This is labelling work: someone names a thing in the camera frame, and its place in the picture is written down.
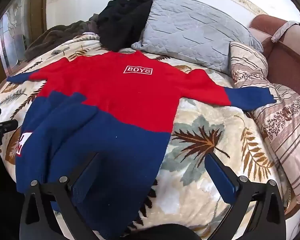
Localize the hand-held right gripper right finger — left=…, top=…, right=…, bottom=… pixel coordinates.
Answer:
left=204, top=153, right=287, bottom=240

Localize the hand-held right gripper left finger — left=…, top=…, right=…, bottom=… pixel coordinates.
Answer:
left=19, top=152, right=101, bottom=240

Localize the red and blue knit sweater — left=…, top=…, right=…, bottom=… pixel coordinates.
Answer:
left=7, top=51, right=277, bottom=240

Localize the leaf print fleece blanket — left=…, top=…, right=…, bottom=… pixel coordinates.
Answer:
left=0, top=34, right=292, bottom=240

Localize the glass door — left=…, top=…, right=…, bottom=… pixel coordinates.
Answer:
left=0, top=5, right=28, bottom=75

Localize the striped floral quilt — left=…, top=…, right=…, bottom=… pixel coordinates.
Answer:
left=229, top=41, right=300, bottom=205

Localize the brown fuzzy blanket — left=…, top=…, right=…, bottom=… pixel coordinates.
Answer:
left=24, top=15, right=102, bottom=62

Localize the grey quilted pillow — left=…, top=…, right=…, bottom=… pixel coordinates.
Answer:
left=131, top=0, right=264, bottom=74

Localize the black garment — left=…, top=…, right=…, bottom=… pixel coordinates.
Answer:
left=97, top=0, right=155, bottom=53

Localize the grey cloth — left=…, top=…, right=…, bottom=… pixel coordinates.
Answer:
left=271, top=20, right=300, bottom=43

